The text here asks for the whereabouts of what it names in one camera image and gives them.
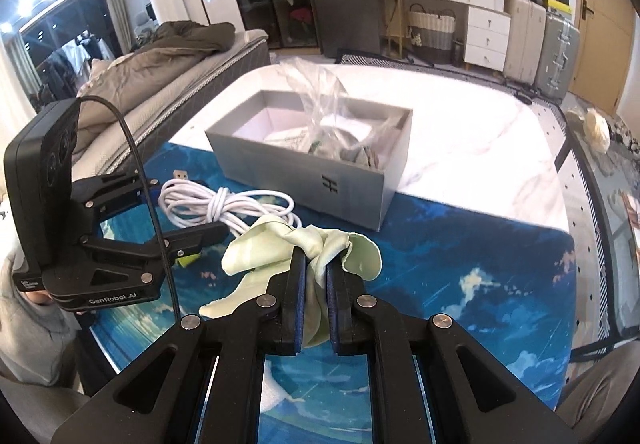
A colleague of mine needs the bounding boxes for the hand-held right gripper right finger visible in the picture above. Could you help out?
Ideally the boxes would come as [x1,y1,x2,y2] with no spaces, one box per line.
[325,251,586,444]

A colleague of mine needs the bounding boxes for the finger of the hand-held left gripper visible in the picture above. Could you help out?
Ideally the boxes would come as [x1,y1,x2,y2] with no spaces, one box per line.
[82,223,228,275]
[72,172,160,237]

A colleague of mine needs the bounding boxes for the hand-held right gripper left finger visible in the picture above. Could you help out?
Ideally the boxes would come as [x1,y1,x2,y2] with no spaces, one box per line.
[50,246,307,444]

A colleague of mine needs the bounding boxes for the white cable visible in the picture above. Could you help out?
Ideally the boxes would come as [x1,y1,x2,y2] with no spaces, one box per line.
[157,168,301,237]

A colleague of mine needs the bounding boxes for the light green cloth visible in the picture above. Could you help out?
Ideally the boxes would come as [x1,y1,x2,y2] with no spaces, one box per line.
[199,216,383,350]

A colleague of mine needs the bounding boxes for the grey cardboard box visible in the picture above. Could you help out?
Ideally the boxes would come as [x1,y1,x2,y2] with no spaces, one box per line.
[205,90,413,232]

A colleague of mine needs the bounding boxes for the green label packet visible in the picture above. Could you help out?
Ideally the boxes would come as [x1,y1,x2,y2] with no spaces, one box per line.
[265,124,326,155]

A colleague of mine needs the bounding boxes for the grey sock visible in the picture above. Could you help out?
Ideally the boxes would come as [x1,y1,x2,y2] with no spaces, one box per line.
[340,134,381,167]

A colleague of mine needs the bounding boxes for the clear plastic bag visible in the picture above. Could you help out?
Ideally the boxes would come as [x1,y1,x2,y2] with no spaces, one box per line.
[277,59,401,160]

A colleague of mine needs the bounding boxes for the person's left forearm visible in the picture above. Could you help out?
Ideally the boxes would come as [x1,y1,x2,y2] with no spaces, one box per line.
[0,249,81,380]

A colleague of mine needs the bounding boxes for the blue sky printed mat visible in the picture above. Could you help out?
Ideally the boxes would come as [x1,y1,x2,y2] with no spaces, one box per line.
[87,141,576,444]

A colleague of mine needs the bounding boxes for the brown duvet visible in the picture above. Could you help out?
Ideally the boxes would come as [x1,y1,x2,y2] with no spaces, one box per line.
[75,20,236,135]

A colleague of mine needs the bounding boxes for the hanging clothes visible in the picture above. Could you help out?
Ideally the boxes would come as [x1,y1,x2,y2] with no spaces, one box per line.
[30,31,116,110]

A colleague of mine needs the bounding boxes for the grey bed mattress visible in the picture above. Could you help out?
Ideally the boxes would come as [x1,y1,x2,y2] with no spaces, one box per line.
[70,29,273,175]

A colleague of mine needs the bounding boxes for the white patterned rug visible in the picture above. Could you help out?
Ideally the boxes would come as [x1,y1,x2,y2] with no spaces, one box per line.
[500,89,616,360]

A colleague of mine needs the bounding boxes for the person's leg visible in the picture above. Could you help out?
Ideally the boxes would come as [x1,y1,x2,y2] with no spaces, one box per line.
[555,351,640,444]

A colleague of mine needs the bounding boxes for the woven laundry basket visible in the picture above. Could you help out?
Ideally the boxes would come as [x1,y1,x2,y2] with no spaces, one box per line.
[406,4,457,66]

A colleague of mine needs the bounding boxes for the glass side table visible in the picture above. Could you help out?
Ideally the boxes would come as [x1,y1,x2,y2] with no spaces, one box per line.
[565,109,640,365]

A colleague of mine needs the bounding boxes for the white vanity desk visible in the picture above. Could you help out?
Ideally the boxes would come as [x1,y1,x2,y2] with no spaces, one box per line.
[376,0,512,72]

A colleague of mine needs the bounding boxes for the white plastic bag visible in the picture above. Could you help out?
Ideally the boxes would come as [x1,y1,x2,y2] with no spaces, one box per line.
[585,108,612,152]

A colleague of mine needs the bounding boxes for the beige suitcase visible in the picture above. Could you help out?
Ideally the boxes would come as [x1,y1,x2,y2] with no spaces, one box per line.
[502,0,547,85]

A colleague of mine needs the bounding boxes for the silver suitcase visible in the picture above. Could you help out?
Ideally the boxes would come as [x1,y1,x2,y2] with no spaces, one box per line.
[532,9,581,100]

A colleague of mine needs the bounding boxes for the tan door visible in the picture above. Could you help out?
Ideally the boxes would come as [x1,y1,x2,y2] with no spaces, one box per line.
[570,0,640,115]

